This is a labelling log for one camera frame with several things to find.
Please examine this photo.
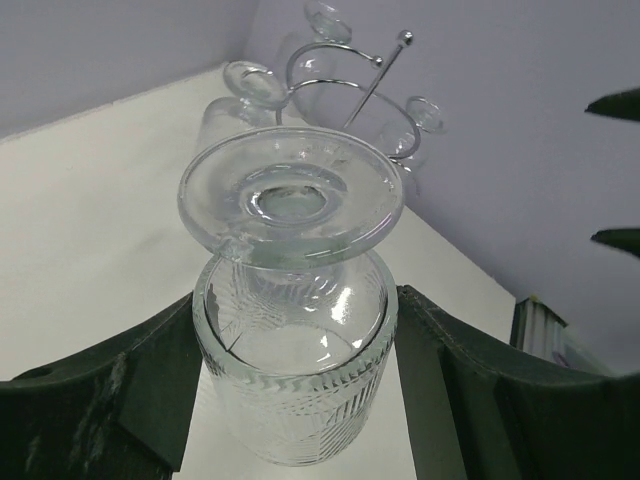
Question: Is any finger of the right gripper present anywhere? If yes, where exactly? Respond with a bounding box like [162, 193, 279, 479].
[585, 87, 640, 121]
[590, 227, 640, 253]

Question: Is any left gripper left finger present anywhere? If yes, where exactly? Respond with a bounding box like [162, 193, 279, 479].
[1, 295, 202, 480]

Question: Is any aluminium frame profile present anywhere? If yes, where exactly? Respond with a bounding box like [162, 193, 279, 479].
[509, 296, 569, 367]

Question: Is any clear wine glass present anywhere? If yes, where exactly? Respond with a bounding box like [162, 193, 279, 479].
[292, 1, 352, 116]
[194, 60, 287, 154]
[374, 96, 446, 172]
[177, 126, 404, 466]

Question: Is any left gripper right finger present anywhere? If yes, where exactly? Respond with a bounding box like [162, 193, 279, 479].
[395, 285, 639, 479]

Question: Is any chrome wine glass rack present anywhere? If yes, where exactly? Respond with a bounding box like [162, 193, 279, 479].
[285, 30, 414, 172]

